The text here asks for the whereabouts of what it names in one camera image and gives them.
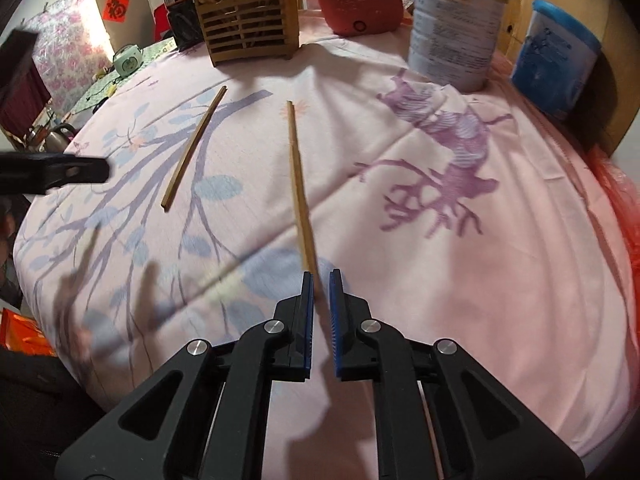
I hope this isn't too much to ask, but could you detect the pink floral tablecloth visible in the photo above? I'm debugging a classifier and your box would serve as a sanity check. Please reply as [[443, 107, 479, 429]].
[[12, 12, 633, 461]]

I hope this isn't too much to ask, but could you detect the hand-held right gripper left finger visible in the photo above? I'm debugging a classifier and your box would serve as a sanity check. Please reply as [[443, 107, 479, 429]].
[[54, 271, 317, 480]]

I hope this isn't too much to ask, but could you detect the red chair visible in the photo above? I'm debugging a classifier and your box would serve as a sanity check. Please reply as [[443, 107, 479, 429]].
[[152, 4, 172, 41]]

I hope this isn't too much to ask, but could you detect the red paper wall decoration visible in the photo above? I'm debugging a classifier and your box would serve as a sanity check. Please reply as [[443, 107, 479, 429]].
[[102, 0, 132, 24]]

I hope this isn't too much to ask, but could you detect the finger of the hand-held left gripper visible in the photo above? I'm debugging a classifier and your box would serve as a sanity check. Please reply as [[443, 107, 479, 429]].
[[0, 152, 111, 197], [0, 29, 41, 108]]

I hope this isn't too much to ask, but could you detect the blue plastic container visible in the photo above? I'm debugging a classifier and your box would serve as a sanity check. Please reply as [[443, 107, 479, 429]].
[[511, 0, 602, 122]]

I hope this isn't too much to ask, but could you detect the pink floral curtain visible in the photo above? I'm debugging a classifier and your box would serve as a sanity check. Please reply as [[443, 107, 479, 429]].
[[24, 0, 115, 97]]

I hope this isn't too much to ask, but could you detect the slatted wooden utensil holder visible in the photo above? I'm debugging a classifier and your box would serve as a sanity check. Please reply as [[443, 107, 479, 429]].
[[195, 0, 301, 67]]

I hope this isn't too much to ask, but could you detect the green patterned cloth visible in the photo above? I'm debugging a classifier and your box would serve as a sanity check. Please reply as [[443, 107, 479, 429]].
[[75, 39, 177, 111]]

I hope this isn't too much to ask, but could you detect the single wooden chopstick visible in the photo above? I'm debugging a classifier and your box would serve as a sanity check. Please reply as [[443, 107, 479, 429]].
[[286, 100, 322, 283], [160, 85, 229, 212]]

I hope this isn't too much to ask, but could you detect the dark red cloth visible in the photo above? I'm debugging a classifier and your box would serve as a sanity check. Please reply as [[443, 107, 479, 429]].
[[0, 57, 52, 133]]

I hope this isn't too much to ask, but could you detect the red plastic bag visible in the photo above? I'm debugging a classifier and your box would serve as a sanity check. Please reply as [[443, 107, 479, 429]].
[[590, 147, 640, 246]]

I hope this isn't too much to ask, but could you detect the white milk powder can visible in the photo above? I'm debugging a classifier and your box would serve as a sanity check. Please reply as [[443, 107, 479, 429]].
[[407, 0, 510, 94]]

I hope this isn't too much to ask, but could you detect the small green rice cooker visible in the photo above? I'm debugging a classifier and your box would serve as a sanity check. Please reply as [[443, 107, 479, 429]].
[[112, 45, 147, 79]]

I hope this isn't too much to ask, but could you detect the black jar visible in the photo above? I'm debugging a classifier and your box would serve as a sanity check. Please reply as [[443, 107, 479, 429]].
[[167, 2, 201, 52]]

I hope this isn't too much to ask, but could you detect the metal kettle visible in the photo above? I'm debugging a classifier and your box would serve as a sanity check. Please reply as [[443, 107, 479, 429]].
[[47, 122, 77, 153]]

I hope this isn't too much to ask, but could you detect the orange plastic bag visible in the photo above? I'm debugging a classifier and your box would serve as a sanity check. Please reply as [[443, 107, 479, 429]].
[[0, 307, 53, 357]]

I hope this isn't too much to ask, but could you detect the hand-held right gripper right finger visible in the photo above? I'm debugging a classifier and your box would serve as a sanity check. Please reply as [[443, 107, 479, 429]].
[[328, 269, 586, 480]]

